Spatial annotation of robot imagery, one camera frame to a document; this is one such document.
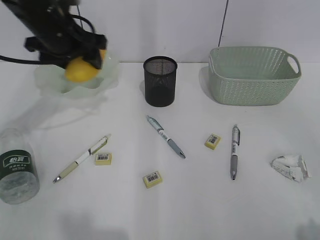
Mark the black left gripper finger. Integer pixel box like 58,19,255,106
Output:
83,48,104,70
39,56,72,70

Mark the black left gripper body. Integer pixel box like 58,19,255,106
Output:
24,23,107,61

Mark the yellow mango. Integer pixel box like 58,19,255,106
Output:
64,56,102,83

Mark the clear water bottle green label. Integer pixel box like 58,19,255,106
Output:
0,128,40,205

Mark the grey clear ballpoint pen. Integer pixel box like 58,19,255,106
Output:
230,124,241,181

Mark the waste paper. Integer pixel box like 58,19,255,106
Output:
270,154,312,183

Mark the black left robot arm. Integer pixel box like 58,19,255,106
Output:
1,0,108,70

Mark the pale green glass plate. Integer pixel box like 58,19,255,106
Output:
34,52,120,113

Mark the black mesh pen holder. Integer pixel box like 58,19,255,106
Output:
143,56,178,108

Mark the yellow eraser left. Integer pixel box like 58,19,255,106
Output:
94,152,112,166

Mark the yellow eraser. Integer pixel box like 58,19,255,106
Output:
204,133,221,150
94,152,112,166
143,171,163,189

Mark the blue grey ballpoint pen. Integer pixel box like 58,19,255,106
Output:
146,115,186,159

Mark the yellow eraser middle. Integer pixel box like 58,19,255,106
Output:
143,171,163,189

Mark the yellow eraser right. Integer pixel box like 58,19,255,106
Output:
204,133,221,150

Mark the green woven plastic basket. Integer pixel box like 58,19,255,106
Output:
208,46,302,106

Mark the black cable left wall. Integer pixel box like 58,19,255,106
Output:
76,4,84,27

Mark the black cable wall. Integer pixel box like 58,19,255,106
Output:
217,0,230,48
76,4,84,27

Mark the black cable right wall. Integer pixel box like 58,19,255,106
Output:
217,0,230,48

